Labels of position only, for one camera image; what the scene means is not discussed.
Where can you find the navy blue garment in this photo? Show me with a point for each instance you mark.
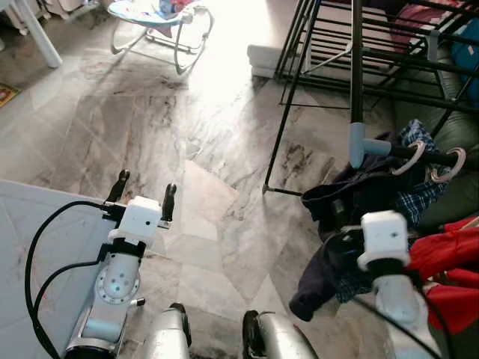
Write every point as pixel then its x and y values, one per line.
pixel 329 202

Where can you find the light blue plastic table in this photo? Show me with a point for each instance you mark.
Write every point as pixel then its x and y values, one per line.
pixel 60 247

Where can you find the blue plaid shirt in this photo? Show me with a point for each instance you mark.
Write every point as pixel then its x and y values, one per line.
pixel 415 198

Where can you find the red shirt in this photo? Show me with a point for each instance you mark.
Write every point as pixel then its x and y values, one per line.
pixel 449 254

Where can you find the green leather sofa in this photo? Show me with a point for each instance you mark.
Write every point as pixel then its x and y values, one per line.
pixel 464 134

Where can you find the silver right robot leg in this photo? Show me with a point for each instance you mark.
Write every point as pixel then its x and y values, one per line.
pixel 281 340

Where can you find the silver robot leg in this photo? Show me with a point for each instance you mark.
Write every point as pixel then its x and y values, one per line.
pixel 281 340
pixel 166 336

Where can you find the silver left robot leg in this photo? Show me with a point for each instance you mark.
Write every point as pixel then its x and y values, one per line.
pixel 166 336

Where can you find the small colourful floor mat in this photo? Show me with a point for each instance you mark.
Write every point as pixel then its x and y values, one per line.
pixel 7 94

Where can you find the blue plastic storage bin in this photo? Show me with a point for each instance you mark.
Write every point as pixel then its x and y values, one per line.
pixel 468 52

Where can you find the white low ledge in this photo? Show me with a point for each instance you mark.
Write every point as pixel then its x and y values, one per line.
pixel 263 61

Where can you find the black clothes drying rack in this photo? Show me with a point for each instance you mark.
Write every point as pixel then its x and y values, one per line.
pixel 357 67

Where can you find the white furniture leg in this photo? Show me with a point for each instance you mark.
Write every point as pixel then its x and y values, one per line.
pixel 37 34

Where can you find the baby bouncer seat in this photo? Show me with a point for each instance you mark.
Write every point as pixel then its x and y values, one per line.
pixel 150 15

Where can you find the maroon cloth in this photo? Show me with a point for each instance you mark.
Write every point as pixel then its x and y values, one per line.
pixel 419 19

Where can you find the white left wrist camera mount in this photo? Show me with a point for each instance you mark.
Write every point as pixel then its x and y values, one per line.
pixel 138 218

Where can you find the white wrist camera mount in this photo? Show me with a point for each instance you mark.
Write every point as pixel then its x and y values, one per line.
pixel 138 218
pixel 385 235

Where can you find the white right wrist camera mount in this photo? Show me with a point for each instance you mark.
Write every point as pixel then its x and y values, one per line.
pixel 385 235

